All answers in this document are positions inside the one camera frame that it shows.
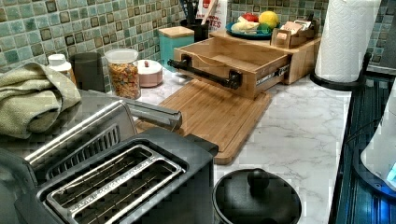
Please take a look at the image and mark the wooden drawer with black handle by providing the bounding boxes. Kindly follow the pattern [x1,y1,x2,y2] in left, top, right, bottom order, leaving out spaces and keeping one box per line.
[167,37,290,99]

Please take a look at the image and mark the wooden drawer cabinet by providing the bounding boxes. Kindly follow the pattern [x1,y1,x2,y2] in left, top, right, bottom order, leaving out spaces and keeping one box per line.
[209,30,320,84]

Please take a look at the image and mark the bamboo cutting board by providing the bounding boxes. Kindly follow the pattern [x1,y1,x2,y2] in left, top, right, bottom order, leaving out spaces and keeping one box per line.
[160,79,271,165]

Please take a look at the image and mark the pink ceramic lidded bowl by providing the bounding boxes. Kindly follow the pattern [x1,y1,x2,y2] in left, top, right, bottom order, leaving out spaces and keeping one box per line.
[134,60,163,88]

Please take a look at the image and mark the black toaster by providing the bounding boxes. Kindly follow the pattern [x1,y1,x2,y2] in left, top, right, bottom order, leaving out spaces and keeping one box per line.
[1,128,219,224]

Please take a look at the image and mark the teal canister with wooden lid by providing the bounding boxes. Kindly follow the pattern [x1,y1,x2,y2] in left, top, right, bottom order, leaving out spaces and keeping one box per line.
[159,26,194,70]

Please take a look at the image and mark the clear jar with cereal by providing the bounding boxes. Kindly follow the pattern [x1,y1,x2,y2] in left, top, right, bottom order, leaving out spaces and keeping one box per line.
[105,49,141,100]

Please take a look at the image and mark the black utensil holder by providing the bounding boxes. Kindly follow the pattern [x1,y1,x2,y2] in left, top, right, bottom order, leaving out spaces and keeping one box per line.
[180,19,209,42]

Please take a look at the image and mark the pale banana pieces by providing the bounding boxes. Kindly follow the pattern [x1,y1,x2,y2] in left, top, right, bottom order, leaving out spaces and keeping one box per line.
[231,17,260,34]

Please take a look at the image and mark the black pot lid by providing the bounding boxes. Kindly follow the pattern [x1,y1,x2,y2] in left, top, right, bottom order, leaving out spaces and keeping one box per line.
[212,168,302,224]

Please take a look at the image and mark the blue plate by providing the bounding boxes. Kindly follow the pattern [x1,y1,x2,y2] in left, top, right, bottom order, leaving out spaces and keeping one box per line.
[226,22,273,40]

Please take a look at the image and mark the white red box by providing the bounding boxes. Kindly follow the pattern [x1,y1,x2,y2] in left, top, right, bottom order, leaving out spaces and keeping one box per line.
[196,0,228,32]

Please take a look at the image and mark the red tomato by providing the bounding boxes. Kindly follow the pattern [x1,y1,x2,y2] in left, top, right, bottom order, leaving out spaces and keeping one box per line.
[242,13,259,22]

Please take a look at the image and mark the dark grey canister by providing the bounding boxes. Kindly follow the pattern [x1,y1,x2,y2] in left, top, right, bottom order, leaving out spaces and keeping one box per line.
[70,52,105,92]

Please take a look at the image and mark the yellow lemon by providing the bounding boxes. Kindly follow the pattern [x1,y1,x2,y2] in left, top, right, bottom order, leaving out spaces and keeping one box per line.
[259,10,279,29]

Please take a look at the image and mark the wooden tea bag box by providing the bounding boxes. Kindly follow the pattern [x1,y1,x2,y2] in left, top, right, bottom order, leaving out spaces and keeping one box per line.
[270,18,319,49]

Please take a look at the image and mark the white capped bottle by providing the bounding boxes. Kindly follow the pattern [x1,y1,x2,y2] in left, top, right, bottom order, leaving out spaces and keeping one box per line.
[48,54,77,84]

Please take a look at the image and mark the paper towel roll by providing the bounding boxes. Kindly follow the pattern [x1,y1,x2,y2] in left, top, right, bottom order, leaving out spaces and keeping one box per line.
[315,0,381,83]

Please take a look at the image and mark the black paper towel holder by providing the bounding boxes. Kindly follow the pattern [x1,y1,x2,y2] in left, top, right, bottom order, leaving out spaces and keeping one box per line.
[309,52,372,91]

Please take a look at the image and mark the green folded towel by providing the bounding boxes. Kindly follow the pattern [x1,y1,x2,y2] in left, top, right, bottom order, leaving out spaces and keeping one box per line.
[0,63,81,139]

